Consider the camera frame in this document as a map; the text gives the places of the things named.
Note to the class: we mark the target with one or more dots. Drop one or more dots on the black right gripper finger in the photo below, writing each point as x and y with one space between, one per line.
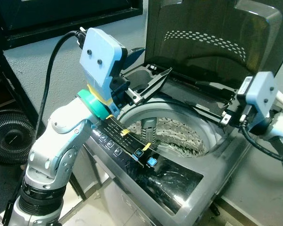
225 118

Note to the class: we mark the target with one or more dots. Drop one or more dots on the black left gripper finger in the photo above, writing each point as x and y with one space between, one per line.
133 57
153 84

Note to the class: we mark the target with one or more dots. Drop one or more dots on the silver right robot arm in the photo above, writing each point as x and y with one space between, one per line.
279 127

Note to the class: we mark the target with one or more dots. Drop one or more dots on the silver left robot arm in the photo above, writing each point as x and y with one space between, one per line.
61 136

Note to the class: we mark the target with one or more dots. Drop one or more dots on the grey top-load washing machine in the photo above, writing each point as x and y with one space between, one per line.
236 188

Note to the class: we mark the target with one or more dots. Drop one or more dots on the yellow tape strip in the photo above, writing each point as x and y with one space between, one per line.
146 147
125 133
109 116

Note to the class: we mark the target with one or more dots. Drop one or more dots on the grey drum lint filter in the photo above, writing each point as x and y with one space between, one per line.
148 126

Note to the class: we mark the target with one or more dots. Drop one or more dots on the steel washer drum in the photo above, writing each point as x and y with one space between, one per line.
179 132

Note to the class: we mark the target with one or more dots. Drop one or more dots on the blue square button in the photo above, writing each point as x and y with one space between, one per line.
140 153
152 161

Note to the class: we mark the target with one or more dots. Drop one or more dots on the dark tinted washer lid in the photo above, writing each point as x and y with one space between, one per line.
203 23

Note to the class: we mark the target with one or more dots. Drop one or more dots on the glossy black washer control panel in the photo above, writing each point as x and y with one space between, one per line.
174 179

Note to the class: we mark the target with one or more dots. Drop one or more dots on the black floor fan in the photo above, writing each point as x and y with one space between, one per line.
12 136

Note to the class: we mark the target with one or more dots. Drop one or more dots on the light grey right wrist camera mount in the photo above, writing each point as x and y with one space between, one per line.
262 94

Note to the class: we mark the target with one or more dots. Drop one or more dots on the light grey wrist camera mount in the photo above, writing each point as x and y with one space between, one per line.
101 52
262 94

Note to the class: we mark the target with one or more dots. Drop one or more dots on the light grey left wrist camera mount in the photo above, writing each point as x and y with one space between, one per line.
101 52

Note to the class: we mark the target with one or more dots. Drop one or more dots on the black window frame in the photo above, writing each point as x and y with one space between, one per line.
61 14

